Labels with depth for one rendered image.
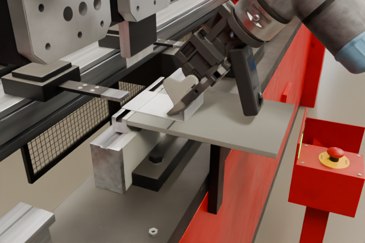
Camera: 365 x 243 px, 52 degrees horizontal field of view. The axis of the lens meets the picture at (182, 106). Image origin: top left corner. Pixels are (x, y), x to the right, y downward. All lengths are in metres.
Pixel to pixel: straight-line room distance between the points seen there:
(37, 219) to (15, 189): 1.72
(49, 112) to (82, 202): 0.27
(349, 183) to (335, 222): 1.06
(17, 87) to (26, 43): 0.42
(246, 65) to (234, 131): 0.12
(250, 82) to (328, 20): 0.15
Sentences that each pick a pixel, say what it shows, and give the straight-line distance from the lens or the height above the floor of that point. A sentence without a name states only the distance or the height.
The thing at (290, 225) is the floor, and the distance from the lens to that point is 1.95.
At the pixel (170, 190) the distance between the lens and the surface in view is 0.70.
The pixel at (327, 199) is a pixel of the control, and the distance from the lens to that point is 1.02.
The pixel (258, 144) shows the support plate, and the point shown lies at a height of 1.00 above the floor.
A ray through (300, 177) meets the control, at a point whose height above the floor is 0.75.
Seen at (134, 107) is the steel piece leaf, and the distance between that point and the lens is 0.71.
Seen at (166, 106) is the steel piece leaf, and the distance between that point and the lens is 0.71.
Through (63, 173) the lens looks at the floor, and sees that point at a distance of 2.28.
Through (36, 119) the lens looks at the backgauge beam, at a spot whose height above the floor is 0.93.
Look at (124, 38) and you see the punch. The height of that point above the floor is 1.13.
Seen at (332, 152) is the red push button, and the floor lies 0.81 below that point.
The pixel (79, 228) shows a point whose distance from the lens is 0.66.
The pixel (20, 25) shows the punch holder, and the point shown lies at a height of 1.22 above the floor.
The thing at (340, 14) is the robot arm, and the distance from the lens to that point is 0.54.
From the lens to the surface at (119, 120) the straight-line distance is 0.69.
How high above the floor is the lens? 1.33
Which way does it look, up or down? 27 degrees down
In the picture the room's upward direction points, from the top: straight up
